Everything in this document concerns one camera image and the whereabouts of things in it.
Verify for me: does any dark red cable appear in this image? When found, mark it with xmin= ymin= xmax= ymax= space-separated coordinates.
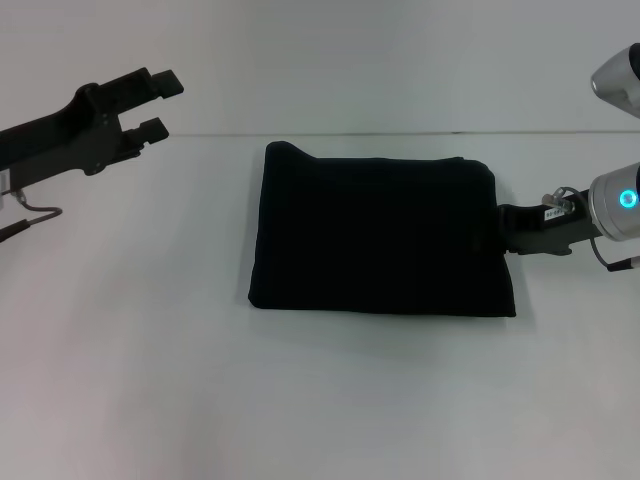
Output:
xmin=0 ymin=191 xmax=64 ymax=246

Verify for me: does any silver mount screw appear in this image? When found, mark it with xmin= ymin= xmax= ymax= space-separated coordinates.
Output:
xmin=551 ymin=185 xmax=581 ymax=212

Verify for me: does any thin grey wrist cable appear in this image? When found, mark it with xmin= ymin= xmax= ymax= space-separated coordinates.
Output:
xmin=588 ymin=233 xmax=614 ymax=272

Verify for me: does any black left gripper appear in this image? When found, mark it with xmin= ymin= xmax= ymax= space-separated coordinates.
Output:
xmin=0 ymin=66 xmax=185 ymax=190

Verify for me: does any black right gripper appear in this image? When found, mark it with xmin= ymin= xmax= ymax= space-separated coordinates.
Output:
xmin=497 ymin=186 xmax=604 ymax=258

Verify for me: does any black t-shirt with FREE print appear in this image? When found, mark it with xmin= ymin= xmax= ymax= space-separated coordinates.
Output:
xmin=247 ymin=140 xmax=517 ymax=324

